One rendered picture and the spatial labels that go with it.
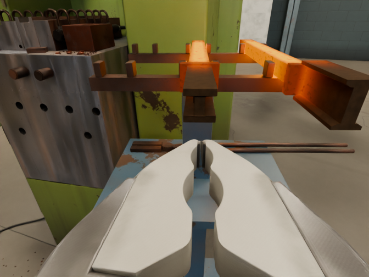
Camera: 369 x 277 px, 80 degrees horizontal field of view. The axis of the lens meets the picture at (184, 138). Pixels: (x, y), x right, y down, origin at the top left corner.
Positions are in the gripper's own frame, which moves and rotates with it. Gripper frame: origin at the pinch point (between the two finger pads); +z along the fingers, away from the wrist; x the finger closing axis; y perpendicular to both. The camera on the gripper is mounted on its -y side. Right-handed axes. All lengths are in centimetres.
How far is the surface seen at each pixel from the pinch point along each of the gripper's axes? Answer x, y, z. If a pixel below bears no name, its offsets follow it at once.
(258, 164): 15.4, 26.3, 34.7
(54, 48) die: -40, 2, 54
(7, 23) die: -53, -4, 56
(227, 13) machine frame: 13, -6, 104
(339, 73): 11.7, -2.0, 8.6
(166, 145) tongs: -8.2, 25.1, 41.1
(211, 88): 0.9, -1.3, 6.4
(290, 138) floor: 87, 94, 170
